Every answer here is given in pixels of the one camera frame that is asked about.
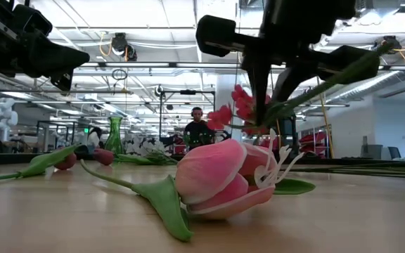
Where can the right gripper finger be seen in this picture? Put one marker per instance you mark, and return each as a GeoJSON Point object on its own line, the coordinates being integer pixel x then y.
{"type": "Point", "coordinates": [216, 35]}
{"type": "Point", "coordinates": [350, 65]}

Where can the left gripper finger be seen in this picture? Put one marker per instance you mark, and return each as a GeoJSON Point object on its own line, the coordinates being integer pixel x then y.
{"type": "Point", "coordinates": [58, 56]}
{"type": "Point", "coordinates": [63, 81]}

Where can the pink flower spray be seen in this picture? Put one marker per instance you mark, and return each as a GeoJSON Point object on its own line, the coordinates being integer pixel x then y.
{"type": "Point", "coordinates": [239, 102]}

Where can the dark red tulip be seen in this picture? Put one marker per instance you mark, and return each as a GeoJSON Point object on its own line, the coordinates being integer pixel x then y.
{"type": "Point", "coordinates": [40, 165]}
{"type": "Point", "coordinates": [104, 157]}

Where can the white flower spray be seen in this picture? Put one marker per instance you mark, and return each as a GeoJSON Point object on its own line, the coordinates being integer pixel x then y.
{"type": "Point", "coordinates": [142, 145]}

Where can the pink tulip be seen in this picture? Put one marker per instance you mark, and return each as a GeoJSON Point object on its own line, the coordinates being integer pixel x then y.
{"type": "Point", "coordinates": [206, 172]}

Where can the green glass vase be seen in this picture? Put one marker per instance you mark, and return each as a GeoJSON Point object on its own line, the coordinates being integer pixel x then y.
{"type": "Point", "coordinates": [114, 140]}

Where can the person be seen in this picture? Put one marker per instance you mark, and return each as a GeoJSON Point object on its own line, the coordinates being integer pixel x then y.
{"type": "Point", "coordinates": [198, 131]}
{"type": "Point", "coordinates": [93, 138]}

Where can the white pillar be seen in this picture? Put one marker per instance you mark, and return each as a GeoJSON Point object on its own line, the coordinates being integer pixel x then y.
{"type": "Point", "coordinates": [225, 105]}

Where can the white robot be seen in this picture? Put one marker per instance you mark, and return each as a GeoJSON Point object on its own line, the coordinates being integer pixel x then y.
{"type": "Point", "coordinates": [2, 119]}

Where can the red storage bins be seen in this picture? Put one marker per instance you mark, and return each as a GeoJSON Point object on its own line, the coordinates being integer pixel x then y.
{"type": "Point", "coordinates": [311, 137]}

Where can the black monitor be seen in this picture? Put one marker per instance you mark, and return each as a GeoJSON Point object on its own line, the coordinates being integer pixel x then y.
{"type": "Point", "coordinates": [288, 128]}

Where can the grey bin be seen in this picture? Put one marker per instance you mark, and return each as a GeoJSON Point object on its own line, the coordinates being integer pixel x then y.
{"type": "Point", "coordinates": [373, 152]}

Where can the blue office chair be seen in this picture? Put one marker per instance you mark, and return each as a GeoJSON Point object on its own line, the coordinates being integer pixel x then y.
{"type": "Point", "coordinates": [394, 152]}

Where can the silver ventilation duct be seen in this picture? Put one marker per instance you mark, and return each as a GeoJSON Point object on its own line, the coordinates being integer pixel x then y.
{"type": "Point", "coordinates": [364, 86]}

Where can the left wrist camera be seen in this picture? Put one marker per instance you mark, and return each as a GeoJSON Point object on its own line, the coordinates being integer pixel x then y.
{"type": "Point", "coordinates": [33, 19]}

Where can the black metal frame rig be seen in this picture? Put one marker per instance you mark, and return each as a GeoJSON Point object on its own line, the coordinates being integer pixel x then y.
{"type": "Point", "coordinates": [188, 92]}
{"type": "Point", "coordinates": [65, 123]}

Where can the black ceiling camera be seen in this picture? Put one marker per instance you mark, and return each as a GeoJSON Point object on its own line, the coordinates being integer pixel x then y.
{"type": "Point", "coordinates": [389, 42]}
{"type": "Point", "coordinates": [120, 42]}

